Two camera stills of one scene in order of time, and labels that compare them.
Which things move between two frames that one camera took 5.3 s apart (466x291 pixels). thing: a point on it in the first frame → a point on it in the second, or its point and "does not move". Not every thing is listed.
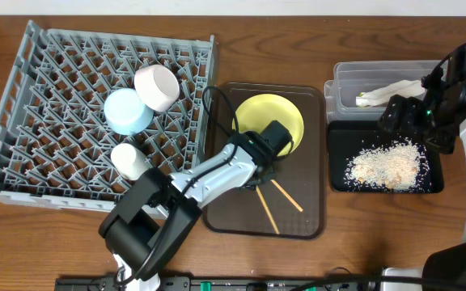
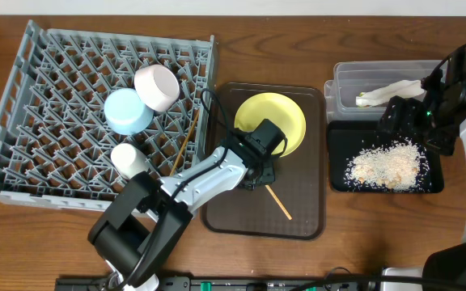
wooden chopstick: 267,209 → 289,217
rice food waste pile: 401,166 does not move
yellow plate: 260,110 does not move
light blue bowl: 126,113 does not move
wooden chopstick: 285,194 → 182,148
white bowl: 157,86 does not move
